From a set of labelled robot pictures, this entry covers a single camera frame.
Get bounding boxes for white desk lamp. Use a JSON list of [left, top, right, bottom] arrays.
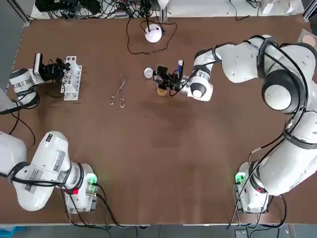
[[141, 0, 170, 44]]

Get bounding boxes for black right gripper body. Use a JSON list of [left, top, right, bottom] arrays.
[[168, 73, 185, 91]]

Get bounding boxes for small white porcelain dish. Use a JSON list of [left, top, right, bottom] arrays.
[[143, 67, 155, 80]]

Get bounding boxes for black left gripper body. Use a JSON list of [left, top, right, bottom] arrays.
[[41, 63, 61, 81]]

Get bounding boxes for white test tube rack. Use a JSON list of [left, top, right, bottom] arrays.
[[60, 56, 83, 102]]

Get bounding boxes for metal crucible tongs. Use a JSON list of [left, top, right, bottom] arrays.
[[109, 69, 128, 109]]

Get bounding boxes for wire gauze with ceramic disc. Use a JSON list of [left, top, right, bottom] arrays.
[[298, 29, 317, 48]]

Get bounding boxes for glass beaker with amber liquid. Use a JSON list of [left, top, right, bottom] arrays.
[[156, 83, 170, 98]]

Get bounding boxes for black lamp cable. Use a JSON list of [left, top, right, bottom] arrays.
[[126, 17, 178, 55]]

